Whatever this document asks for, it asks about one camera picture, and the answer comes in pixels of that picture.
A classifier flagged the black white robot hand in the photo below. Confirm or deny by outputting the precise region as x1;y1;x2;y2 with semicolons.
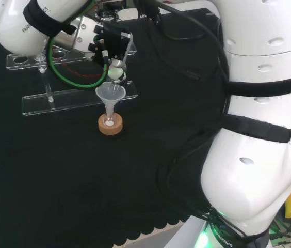
73;15;135;86

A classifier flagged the translucent plastic funnel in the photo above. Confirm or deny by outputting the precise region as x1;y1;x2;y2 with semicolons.
95;82;127;117

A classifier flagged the clear acrylic funnel stand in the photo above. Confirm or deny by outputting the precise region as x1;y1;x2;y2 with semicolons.
6;42;139;118

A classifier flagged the glass round-bottom flask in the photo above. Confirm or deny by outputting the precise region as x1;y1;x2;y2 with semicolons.
103;110;117;128

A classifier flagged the black bench cloth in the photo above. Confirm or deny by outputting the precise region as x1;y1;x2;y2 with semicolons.
0;7;230;247

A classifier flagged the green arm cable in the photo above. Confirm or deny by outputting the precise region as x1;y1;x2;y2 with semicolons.
48;0;110;90

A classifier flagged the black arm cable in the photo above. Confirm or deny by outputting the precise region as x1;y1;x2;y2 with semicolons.
135;0;231;83

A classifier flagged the cork ring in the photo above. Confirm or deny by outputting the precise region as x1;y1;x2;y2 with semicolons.
98;113;124;137

